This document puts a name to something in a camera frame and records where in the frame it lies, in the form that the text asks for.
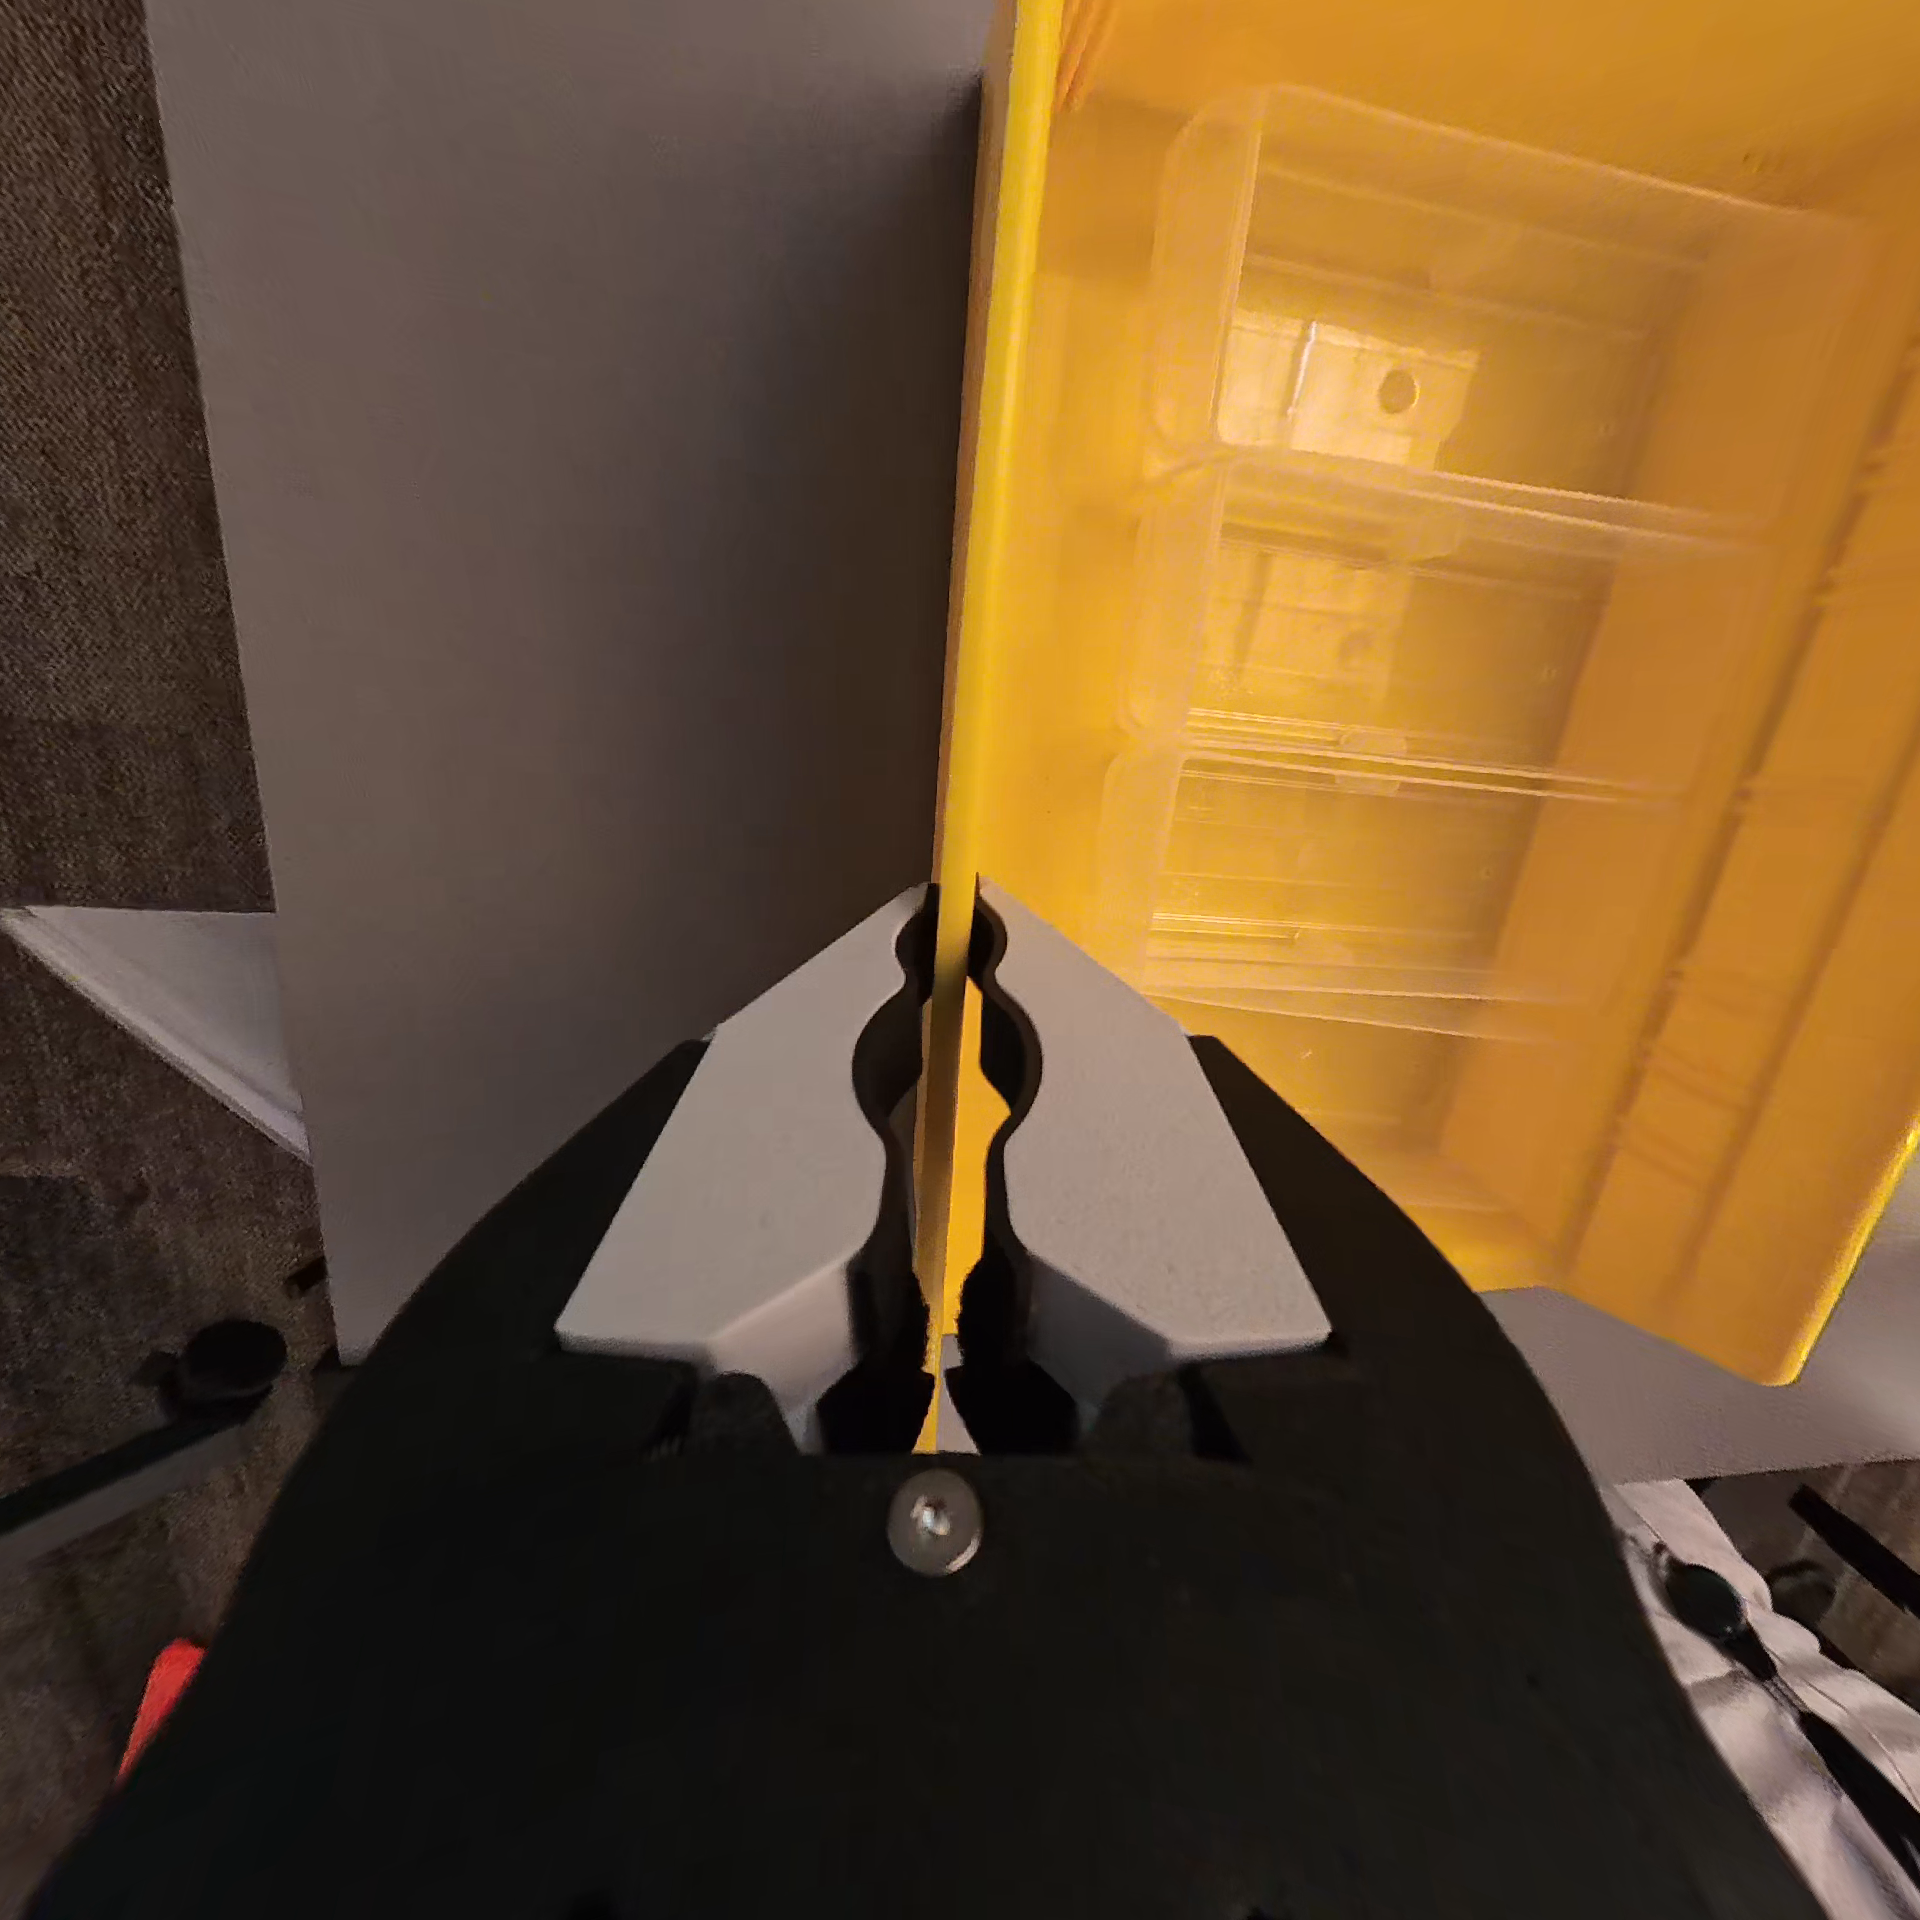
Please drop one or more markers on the white flat panel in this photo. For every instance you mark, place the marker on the white flat panel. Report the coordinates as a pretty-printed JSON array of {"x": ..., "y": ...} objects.
[{"x": 165, "y": 991}]

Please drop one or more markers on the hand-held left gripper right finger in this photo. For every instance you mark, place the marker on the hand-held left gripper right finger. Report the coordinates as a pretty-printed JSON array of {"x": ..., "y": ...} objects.
[{"x": 1155, "y": 1200}]

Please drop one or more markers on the black metal stand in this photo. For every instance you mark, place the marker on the black metal stand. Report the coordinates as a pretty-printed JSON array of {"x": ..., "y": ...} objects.
[{"x": 165, "y": 1411}]

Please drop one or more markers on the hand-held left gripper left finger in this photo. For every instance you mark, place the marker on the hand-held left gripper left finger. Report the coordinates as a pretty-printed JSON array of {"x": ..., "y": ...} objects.
[{"x": 720, "y": 1200}]

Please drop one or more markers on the person's white shirt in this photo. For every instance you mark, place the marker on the person's white shirt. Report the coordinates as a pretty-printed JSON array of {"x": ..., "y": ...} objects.
[{"x": 1798, "y": 1770}]

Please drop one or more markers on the yellow plastic bin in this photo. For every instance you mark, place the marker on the yellow plastic bin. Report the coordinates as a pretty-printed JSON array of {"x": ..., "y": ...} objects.
[{"x": 1724, "y": 975}]

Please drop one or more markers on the orange reflective object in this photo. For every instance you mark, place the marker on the orange reflective object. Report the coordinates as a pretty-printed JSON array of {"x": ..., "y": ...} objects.
[{"x": 163, "y": 1704}]

